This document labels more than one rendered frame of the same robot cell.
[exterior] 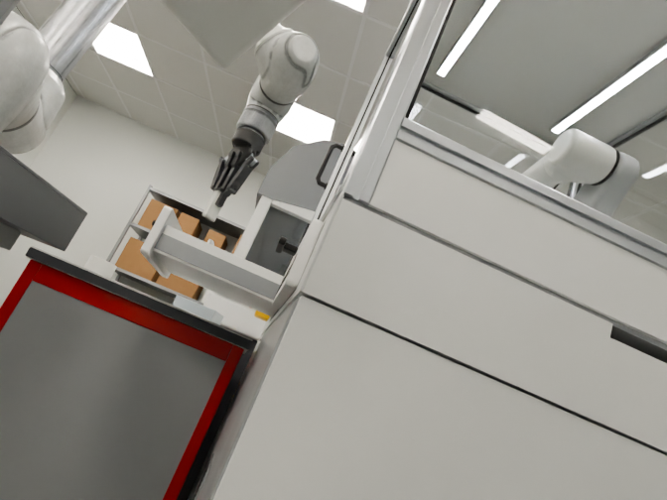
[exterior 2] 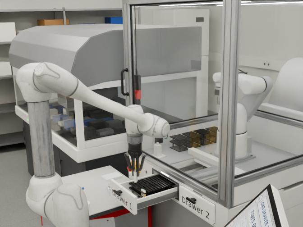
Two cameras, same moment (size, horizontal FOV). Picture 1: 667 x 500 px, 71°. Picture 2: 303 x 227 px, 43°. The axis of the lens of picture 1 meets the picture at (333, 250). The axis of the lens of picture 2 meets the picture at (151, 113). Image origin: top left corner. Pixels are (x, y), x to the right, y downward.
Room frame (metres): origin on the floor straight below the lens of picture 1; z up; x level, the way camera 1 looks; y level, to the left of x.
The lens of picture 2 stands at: (-0.81, 1.15, 1.89)
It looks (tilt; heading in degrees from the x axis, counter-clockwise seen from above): 15 degrees down; 333
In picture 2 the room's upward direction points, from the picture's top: 1 degrees counter-clockwise
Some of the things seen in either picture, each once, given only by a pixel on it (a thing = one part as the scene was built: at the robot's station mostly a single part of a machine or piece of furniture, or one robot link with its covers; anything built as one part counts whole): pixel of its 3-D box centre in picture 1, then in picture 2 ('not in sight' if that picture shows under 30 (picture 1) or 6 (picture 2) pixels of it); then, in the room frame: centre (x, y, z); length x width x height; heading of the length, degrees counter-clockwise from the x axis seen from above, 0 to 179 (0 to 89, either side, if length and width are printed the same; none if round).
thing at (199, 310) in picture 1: (198, 312); (117, 189); (1.37, 0.29, 0.78); 0.12 x 0.08 x 0.04; 80
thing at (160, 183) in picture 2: not in sight; (152, 188); (1.11, 0.16, 0.87); 0.22 x 0.18 x 0.06; 95
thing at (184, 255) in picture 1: (247, 285); (153, 188); (1.11, 0.16, 0.86); 0.40 x 0.26 x 0.06; 95
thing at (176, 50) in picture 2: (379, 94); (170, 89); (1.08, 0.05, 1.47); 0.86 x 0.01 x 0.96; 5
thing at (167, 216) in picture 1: (166, 245); (122, 196); (1.09, 0.36, 0.87); 0.29 x 0.02 x 0.11; 5
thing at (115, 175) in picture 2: not in sight; (111, 176); (1.60, 0.23, 0.77); 0.13 x 0.09 x 0.02; 96
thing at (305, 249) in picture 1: (294, 270); (196, 203); (0.80, 0.05, 0.87); 0.29 x 0.02 x 0.11; 5
